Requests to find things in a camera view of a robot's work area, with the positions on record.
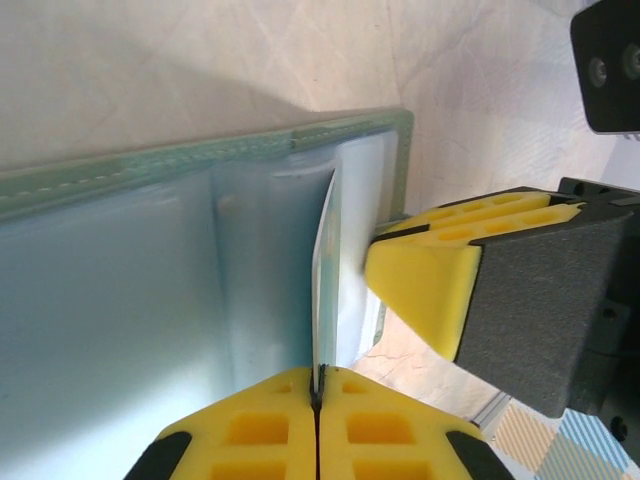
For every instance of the green card holder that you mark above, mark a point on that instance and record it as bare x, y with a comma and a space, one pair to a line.
125, 260

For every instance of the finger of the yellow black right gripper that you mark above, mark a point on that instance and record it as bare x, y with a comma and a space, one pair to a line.
530, 310
490, 205

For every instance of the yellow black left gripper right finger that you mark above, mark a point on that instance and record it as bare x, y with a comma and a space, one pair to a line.
390, 435

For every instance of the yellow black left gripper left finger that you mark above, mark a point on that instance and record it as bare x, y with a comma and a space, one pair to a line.
250, 435

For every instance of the white card with teal print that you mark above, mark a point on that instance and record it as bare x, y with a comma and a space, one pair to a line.
327, 260

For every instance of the aluminium frame rail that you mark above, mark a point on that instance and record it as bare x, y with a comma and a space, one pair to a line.
490, 411

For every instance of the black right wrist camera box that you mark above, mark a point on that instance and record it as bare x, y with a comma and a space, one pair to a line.
610, 65

